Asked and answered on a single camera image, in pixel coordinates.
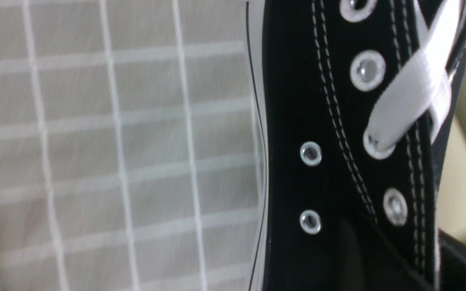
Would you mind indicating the black canvas sneaker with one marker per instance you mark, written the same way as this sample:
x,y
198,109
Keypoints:
x,y
354,98

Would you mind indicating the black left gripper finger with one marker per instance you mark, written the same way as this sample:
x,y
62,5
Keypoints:
x,y
450,263

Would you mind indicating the grey checked floor cloth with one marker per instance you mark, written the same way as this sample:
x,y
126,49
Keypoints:
x,y
129,149

